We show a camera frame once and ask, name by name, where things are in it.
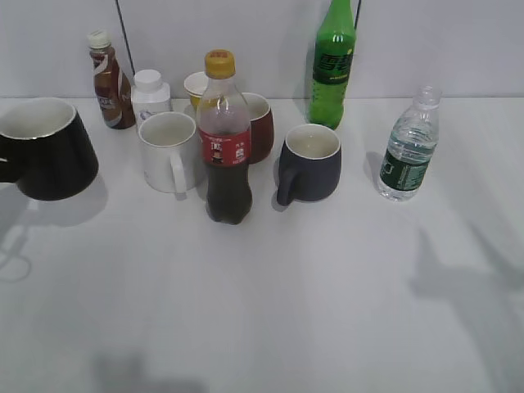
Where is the clear water bottle green label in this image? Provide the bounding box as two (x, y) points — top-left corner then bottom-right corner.
(377, 86), (441, 201)

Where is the black mug white interior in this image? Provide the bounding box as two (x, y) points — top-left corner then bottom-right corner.
(1, 97), (99, 201)

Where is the yellow paper cup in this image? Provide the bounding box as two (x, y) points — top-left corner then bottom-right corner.
(183, 71), (208, 111)

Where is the dark grey mug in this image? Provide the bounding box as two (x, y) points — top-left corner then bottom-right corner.
(276, 124), (342, 206)

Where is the dark red mug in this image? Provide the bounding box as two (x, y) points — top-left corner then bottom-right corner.
(243, 93), (274, 164)

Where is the cola bottle yellow cap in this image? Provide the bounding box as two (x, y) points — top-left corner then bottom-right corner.
(196, 49), (252, 224)

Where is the white ceramic mug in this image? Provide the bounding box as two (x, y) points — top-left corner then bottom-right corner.
(138, 111), (205, 194)

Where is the white plastic jar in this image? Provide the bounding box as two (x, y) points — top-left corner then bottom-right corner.
(131, 70), (172, 129)

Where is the green soda bottle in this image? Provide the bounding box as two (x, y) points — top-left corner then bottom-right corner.
(309, 0), (356, 129)

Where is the brown coffee drink bottle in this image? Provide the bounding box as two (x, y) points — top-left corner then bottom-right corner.
(88, 29), (136, 129)

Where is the black cable on wall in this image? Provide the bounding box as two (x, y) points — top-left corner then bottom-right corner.
(115, 0), (138, 77)

